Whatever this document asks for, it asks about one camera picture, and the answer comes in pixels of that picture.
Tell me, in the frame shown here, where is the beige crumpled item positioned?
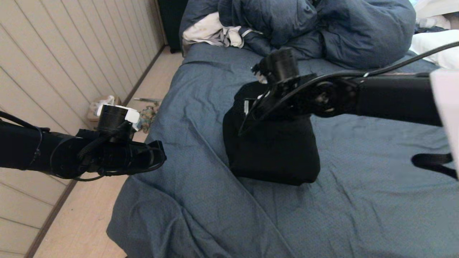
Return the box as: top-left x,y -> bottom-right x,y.
415,15 -> 451,30

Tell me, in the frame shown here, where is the smooth black left arm cable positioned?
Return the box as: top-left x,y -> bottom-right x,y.
66,143 -> 167,182

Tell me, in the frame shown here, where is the black cabinet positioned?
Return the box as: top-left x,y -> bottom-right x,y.
157,0 -> 189,54

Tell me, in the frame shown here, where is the black hoodie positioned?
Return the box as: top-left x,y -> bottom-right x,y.
222,81 -> 321,186

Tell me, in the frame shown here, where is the black cable loop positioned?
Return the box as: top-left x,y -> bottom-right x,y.
411,153 -> 459,180

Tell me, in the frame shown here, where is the white blanket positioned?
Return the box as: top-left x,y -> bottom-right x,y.
414,0 -> 459,18

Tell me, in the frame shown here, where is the blue-sheeted bed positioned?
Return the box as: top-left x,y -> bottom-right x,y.
107,42 -> 459,258

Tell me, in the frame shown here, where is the colourful braided rope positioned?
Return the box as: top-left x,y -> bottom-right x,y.
138,106 -> 158,133

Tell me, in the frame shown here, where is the black braided cable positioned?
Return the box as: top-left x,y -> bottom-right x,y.
77,122 -> 129,162

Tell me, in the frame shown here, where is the clear plastic bin bag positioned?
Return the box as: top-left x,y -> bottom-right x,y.
91,96 -> 116,115

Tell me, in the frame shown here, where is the dark blue duvet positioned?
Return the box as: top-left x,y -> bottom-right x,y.
179,0 -> 416,69

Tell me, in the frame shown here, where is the crumpled white garment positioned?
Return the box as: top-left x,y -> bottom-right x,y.
182,12 -> 262,49

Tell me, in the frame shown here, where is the white pillow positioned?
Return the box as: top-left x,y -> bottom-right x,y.
410,29 -> 459,69

